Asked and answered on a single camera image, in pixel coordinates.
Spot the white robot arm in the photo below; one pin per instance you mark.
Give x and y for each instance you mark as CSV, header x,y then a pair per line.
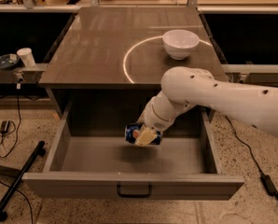
x,y
183,88

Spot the blue pepsi can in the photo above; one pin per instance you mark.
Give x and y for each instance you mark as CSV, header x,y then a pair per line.
x,y
131,128

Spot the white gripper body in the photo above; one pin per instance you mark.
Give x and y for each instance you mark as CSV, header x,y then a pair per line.
x,y
153,118

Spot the black power adapter right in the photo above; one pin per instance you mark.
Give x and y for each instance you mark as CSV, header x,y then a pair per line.
x,y
269,186

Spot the white paper cup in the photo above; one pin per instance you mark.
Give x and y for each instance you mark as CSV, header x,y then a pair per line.
x,y
27,57

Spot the black adapter with cable left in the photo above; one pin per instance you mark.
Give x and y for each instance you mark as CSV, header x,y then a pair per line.
x,y
7,128

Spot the dark blue plate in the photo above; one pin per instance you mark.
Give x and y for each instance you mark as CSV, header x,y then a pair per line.
x,y
9,61

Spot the white ceramic bowl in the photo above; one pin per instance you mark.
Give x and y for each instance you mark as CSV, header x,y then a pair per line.
x,y
179,43

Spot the grey open drawer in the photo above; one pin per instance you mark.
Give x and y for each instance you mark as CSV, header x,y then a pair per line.
x,y
89,156

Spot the grey cabinet counter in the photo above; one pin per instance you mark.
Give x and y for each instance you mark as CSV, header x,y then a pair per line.
x,y
121,47

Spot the black bar on floor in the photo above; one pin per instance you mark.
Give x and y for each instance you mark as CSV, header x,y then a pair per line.
x,y
13,187

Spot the black drawer handle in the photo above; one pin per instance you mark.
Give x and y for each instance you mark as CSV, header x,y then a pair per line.
x,y
134,192

